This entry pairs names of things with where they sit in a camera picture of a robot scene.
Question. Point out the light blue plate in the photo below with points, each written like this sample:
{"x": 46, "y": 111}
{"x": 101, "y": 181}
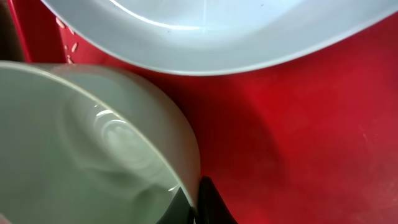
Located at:
{"x": 216, "y": 37}

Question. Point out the red plastic tray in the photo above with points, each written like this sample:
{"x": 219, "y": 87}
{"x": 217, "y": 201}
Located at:
{"x": 313, "y": 140}

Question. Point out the mint green bowl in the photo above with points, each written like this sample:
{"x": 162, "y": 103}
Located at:
{"x": 90, "y": 144}

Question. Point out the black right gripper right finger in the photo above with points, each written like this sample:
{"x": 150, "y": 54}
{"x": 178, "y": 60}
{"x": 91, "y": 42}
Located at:
{"x": 211, "y": 207}

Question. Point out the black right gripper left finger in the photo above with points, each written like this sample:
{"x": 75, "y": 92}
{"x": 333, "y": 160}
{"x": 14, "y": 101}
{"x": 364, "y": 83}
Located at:
{"x": 179, "y": 211}

